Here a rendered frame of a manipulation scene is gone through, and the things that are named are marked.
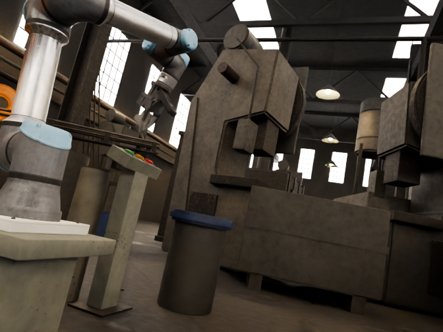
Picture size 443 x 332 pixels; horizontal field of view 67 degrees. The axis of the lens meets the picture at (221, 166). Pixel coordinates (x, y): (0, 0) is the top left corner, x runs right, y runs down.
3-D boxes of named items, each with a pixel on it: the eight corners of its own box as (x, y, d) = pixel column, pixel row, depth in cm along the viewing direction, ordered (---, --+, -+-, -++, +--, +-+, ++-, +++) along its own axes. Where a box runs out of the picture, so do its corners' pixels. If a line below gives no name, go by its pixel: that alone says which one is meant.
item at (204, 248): (136, 302, 145) (159, 205, 153) (169, 293, 175) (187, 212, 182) (202, 323, 134) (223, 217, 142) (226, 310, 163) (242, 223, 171)
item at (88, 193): (37, 296, 126) (75, 164, 135) (61, 292, 137) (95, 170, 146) (61, 304, 122) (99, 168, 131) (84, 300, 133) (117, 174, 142)
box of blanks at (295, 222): (232, 286, 236) (252, 180, 249) (235, 272, 317) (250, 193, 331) (381, 319, 225) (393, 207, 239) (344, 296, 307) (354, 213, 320)
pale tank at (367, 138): (339, 267, 799) (362, 95, 879) (338, 266, 883) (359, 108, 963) (380, 276, 767) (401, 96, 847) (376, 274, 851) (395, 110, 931)
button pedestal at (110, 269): (61, 306, 119) (106, 143, 130) (104, 298, 142) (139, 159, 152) (97, 319, 114) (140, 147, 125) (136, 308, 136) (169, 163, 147)
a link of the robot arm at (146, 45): (163, 27, 119) (183, 46, 127) (144, 34, 127) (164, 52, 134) (157, 45, 117) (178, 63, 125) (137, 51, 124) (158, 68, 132)
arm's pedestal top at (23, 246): (113, 255, 89) (117, 240, 90) (18, 261, 59) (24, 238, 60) (18, 231, 97) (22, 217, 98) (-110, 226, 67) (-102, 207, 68)
